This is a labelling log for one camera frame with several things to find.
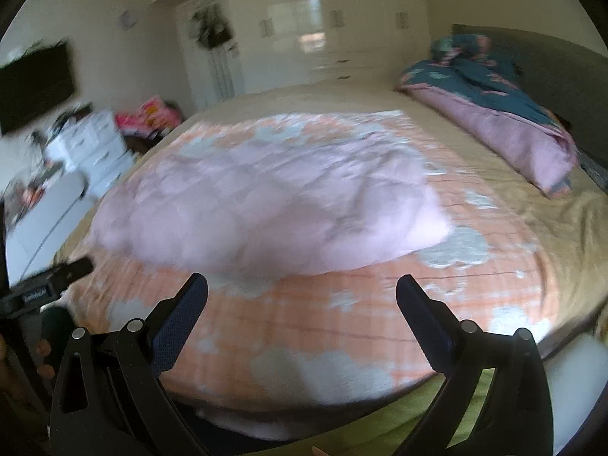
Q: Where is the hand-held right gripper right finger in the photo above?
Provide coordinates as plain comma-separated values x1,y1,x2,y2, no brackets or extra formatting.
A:
396,274,554,456

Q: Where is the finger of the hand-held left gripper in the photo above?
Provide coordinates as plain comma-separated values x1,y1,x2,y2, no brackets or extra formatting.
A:
50,257,94,291

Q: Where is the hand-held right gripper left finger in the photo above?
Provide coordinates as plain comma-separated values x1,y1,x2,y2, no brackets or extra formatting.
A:
47,273,210,456

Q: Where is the pink quilted jacket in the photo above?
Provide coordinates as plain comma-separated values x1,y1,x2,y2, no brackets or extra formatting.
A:
90,126,454,276

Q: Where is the dark brown clothes pile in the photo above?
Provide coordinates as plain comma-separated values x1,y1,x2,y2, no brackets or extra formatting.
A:
123,128,167,155

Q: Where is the person's left hand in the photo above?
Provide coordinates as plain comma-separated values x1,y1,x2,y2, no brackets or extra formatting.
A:
35,339,56,380

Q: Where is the orange patterned blanket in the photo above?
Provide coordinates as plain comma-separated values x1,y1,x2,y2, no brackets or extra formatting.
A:
66,109,556,404

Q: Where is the white desk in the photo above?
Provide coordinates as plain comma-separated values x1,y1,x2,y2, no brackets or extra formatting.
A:
5,171,98,286

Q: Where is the yellow-green cloth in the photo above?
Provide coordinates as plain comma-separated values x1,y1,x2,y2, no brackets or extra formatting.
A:
361,370,495,456

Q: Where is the white chest of drawers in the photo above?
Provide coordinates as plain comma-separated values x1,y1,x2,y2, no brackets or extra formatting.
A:
45,109,136,198

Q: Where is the heap of small items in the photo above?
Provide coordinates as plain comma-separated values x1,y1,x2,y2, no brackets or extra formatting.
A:
43,104,96,150

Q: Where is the pink printed cloth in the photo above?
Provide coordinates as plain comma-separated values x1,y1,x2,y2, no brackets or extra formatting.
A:
116,96,184,138

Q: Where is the bed with beige sheet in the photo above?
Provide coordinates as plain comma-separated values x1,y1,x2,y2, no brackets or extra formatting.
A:
52,83,608,438

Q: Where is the blue and pink folded quilt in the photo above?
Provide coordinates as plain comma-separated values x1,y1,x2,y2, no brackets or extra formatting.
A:
396,33,580,200

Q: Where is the white door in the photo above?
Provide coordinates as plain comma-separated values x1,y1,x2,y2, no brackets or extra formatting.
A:
173,0,248,110

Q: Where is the black hanging bag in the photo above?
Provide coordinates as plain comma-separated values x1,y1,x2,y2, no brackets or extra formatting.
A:
192,5,236,51

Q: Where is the grey headboard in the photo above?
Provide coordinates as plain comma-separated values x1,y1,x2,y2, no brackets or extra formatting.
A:
449,24,608,191

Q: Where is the white wardrobe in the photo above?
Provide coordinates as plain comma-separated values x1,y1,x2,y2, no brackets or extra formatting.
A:
223,0,428,89

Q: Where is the black wall television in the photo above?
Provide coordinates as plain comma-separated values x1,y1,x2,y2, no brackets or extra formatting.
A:
0,40,77,136

